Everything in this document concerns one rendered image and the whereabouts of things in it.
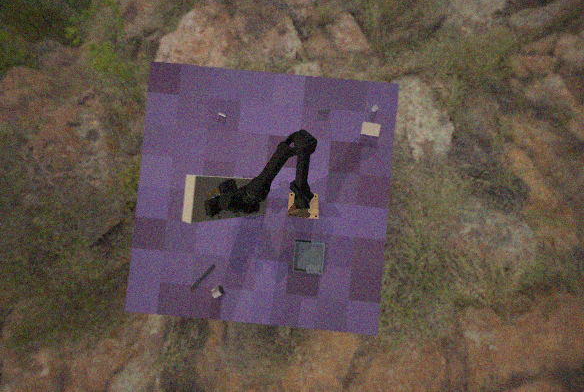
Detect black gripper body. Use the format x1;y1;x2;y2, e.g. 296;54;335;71
204;198;223;217

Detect grey cylinder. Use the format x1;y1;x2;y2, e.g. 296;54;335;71
211;286;224;298

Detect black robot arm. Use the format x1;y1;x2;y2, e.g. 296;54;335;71
218;129;317;214

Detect dark grey flat bar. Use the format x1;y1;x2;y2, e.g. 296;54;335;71
190;264;216;290

